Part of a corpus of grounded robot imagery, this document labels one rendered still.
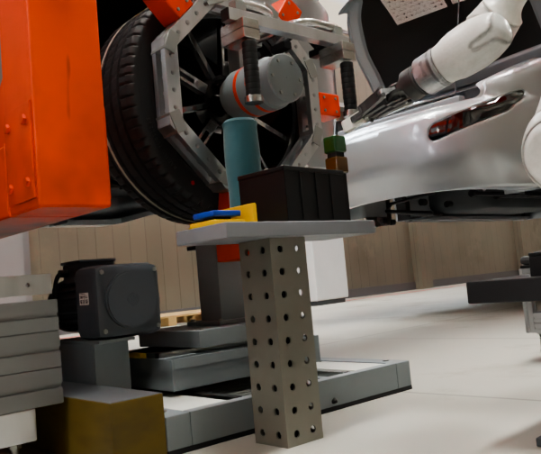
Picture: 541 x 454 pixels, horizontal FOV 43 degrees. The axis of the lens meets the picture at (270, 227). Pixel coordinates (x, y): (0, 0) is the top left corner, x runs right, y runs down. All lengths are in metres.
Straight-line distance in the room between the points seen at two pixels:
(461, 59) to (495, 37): 0.08
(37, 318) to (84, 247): 5.55
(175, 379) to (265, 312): 0.37
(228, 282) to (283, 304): 0.56
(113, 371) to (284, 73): 0.86
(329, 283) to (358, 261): 1.85
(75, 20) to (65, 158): 0.30
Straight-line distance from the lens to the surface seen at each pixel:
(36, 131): 1.46
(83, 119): 1.51
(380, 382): 1.88
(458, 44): 1.52
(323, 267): 8.03
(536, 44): 5.19
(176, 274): 7.62
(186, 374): 1.70
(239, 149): 1.67
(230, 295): 1.94
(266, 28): 1.74
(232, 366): 1.78
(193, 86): 1.92
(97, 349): 1.70
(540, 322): 2.32
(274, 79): 1.77
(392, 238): 10.59
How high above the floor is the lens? 0.33
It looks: 5 degrees up
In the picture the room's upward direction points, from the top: 5 degrees counter-clockwise
